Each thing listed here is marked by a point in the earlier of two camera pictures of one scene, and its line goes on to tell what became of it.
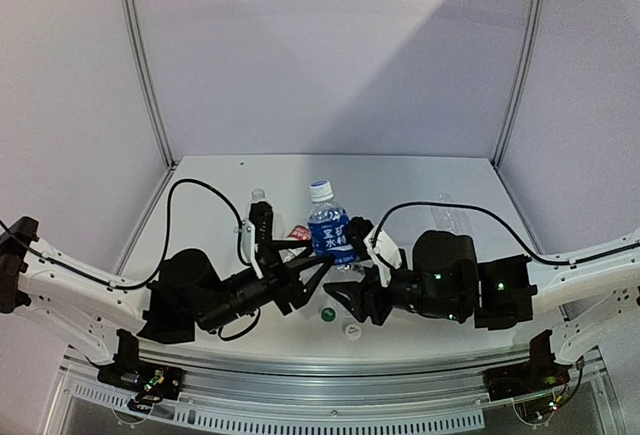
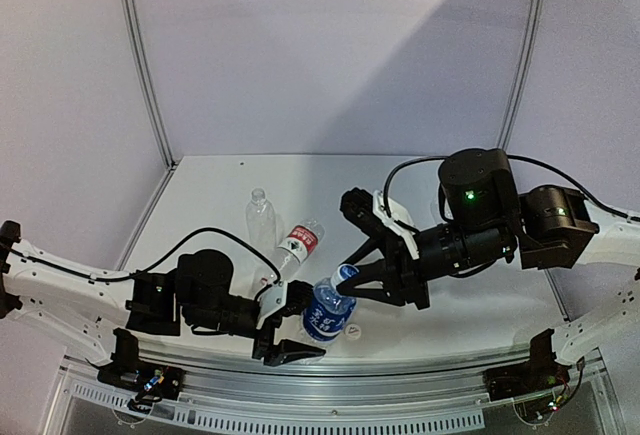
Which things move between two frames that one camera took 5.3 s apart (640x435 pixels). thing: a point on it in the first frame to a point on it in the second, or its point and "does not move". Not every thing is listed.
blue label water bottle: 329,230 to 326,313
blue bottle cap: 320,191 to 344,272
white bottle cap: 352,332 does not move
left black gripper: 282,278 to 283,352
